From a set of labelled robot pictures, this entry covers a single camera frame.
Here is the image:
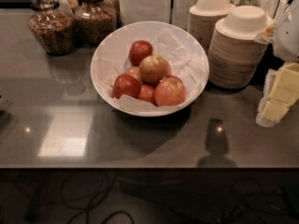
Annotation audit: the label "red apple front left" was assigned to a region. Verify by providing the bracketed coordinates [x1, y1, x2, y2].
[112, 74, 140, 99]

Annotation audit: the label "white bowl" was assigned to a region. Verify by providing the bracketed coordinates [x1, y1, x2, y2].
[90, 21, 210, 118]

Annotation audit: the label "red apple front right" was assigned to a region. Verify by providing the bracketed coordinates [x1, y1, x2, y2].
[154, 77, 187, 106]

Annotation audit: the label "middle glass cereal jar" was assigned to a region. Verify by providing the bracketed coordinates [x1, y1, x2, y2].
[75, 0, 117, 46]

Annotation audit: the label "red apple back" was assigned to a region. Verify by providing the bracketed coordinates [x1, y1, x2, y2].
[128, 40, 153, 65]

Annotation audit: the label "black floor cable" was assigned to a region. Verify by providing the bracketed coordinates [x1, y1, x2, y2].
[59, 169, 135, 224]

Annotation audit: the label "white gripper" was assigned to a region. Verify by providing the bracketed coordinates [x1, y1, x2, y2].
[254, 0, 299, 128]

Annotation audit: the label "yellowish top apple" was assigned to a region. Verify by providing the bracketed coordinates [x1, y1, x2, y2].
[139, 55, 171, 86]

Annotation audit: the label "front stack paper bowls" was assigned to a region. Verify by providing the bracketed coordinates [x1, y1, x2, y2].
[207, 6, 268, 89]

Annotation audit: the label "rear stack paper bowls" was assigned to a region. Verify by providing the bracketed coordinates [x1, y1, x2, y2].
[188, 0, 235, 52]

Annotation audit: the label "red apple under middle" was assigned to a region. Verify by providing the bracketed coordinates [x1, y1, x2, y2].
[125, 66, 143, 85]

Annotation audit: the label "stack paper bowls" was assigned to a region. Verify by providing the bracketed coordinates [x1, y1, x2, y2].
[188, 0, 235, 52]
[207, 6, 268, 89]

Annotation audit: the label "glass cereal jar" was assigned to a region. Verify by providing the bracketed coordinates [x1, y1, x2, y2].
[28, 0, 76, 55]
[75, 0, 117, 46]

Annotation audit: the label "left glass cereal jar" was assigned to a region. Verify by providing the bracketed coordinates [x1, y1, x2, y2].
[28, 0, 76, 55]

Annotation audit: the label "small red apple front middle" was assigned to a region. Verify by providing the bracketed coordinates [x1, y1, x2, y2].
[137, 84, 155, 105]

